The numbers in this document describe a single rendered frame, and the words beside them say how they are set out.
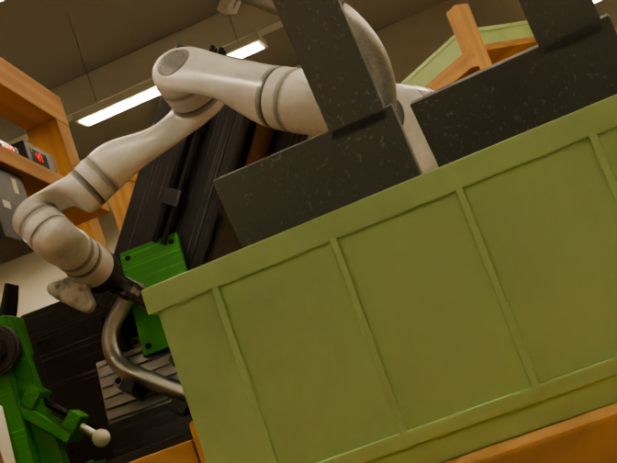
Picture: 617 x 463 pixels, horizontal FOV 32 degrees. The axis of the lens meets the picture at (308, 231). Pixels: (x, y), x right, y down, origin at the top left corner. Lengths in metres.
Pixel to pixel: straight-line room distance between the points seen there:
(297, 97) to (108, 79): 8.39
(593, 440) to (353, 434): 0.17
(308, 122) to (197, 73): 0.21
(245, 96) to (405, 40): 9.79
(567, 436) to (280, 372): 0.20
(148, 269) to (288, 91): 0.60
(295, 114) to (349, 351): 0.85
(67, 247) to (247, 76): 0.37
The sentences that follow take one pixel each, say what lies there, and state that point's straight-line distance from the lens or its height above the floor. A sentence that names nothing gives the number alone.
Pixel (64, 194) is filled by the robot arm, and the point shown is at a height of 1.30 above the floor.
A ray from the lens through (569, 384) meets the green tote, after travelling 0.66.
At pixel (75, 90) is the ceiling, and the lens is 9.98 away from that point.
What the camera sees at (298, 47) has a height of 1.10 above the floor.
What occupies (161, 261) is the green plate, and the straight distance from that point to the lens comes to 1.98.
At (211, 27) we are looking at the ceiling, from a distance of 9.62.
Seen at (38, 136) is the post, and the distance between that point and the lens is 2.94.
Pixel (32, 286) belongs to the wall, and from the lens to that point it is 12.28.
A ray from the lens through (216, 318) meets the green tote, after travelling 0.71.
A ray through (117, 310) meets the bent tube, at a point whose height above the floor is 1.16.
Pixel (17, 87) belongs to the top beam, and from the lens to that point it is 2.74.
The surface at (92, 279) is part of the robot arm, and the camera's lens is 1.79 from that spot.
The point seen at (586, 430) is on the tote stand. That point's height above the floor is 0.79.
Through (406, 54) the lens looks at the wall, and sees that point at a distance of 11.29.
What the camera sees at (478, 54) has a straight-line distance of 4.47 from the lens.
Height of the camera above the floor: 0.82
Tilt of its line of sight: 11 degrees up
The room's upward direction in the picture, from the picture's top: 20 degrees counter-clockwise
